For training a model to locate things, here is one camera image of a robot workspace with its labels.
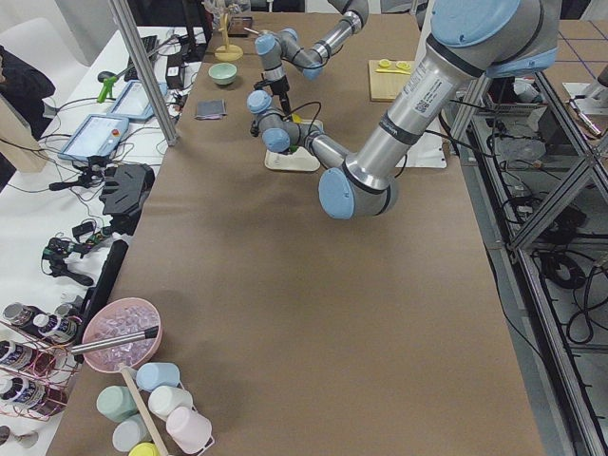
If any pink bowl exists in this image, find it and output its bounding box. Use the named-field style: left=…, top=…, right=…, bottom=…
left=82, top=297, right=162, bottom=373

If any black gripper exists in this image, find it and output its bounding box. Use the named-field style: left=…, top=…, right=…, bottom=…
left=270, top=78, right=292, bottom=114

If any copper wire bottle rack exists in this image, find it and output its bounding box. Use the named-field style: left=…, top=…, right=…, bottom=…
left=1, top=302, right=82, bottom=421

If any teach pendant upper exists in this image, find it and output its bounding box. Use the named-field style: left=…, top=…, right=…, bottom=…
left=107, top=80, right=154, bottom=123

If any white cup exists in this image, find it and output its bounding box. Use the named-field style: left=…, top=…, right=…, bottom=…
left=148, top=386, right=194, bottom=421

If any yellow plastic knife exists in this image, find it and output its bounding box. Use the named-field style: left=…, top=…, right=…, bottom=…
left=374, top=68, right=411, bottom=75

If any white rabbit tray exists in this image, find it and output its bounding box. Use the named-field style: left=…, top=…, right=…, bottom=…
left=259, top=121, right=320, bottom=172

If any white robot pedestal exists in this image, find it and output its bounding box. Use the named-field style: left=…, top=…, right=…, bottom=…
left=406, top=133, right=447, bottom=169

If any grey folded cloth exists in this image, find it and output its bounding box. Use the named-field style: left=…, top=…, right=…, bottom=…
left=195, top=100, right=227, bottom=120

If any aluminium frame post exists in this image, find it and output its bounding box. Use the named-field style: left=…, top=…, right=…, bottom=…
left=107, top=0, right=178, bottom=146

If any green bowl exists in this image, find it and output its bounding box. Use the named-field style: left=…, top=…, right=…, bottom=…
left=208, top=63, right=238, bottom=86

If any yellow cup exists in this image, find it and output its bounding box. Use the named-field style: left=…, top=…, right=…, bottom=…
left=128, top=442, right=161, bottom=456

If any teach pendant lower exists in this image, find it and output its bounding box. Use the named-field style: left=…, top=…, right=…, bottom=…
left=58, top=114, right=129, bottom=162

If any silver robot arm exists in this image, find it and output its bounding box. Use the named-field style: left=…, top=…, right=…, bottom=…
left=247, top=0, right=561, bottom=219
left=255, top=0, right=369, bottom=114

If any grey cup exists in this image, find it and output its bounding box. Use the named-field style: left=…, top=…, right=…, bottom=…
left=112, top=414, right=152, bottom=452

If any green cup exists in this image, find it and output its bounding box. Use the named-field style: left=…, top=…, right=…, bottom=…
left=96, top=386, right=139, bottom=423

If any teach pendant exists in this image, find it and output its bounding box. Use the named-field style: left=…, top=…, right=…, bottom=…
left=58, top=114, right=129, bottom=162
left=107, top=80, right=154, bottom=123

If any green clamp tool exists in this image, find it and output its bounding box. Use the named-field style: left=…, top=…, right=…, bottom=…
left=97, top=71, right=117, bottom=104

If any wooden mug tree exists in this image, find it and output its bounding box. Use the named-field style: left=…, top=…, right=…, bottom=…
left=215, top=12, right=243, bottom=62

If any black stand base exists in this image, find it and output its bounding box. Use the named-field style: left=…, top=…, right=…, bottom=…
left=99, top=163, right=155, bottom=236

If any pink cup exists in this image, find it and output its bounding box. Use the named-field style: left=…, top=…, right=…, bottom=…
left=165, top=407, right=215, bottom=455

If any blue cup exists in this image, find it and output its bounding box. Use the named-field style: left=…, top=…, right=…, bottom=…
left=136, top=362, right=181, bottom=392

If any wooden cutting board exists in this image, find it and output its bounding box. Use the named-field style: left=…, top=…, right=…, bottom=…
left=368, top=59, right=414, bottom=102

